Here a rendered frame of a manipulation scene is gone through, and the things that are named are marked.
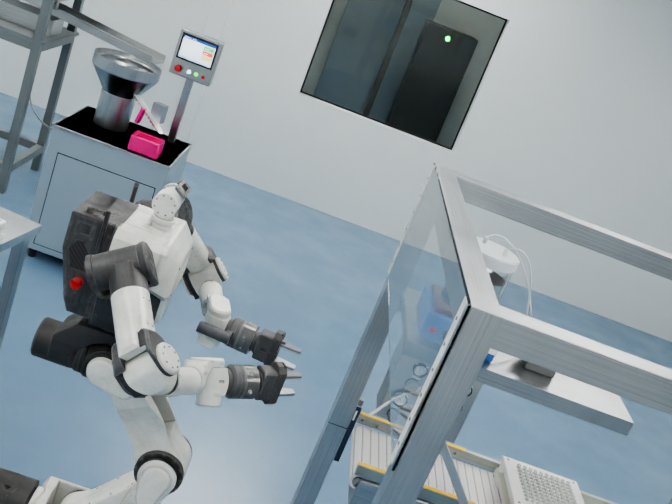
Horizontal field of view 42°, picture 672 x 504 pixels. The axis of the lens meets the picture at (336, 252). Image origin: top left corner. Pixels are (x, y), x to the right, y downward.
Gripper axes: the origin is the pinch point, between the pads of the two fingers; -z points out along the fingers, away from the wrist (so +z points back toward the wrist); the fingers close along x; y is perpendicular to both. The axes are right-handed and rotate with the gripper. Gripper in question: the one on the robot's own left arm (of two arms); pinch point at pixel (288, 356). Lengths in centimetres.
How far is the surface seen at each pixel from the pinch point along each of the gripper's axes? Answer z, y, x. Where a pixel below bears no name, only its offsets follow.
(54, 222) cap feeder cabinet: 154, -186, 77
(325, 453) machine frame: -21.1, -11.1, 30.9
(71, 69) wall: 281, -444, 64
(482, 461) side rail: -66, -16, 14
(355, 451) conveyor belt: -28.3, 3.3, 17.5
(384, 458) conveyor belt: -36.8, 1.7, 16.6
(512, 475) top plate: -73, -6, 9
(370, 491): -35.8, 15.8, 19.6
